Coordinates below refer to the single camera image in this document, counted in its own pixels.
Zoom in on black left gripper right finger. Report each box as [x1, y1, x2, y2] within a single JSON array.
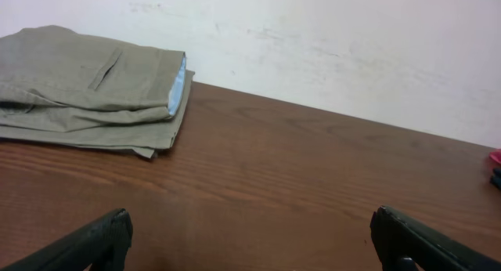
[[370, 206, 500, 271]]

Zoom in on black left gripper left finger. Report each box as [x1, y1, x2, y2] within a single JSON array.
[[2, 208, 133, 271]]

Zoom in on black Sydrogen shirt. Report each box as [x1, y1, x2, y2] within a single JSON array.
[[490, 168, 501, 190]]

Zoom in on red garment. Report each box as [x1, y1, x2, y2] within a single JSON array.
[[488, 149, 501, 164]]

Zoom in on folded khaki trousers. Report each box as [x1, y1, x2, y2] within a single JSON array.
[[1, 26, 194, 158]]

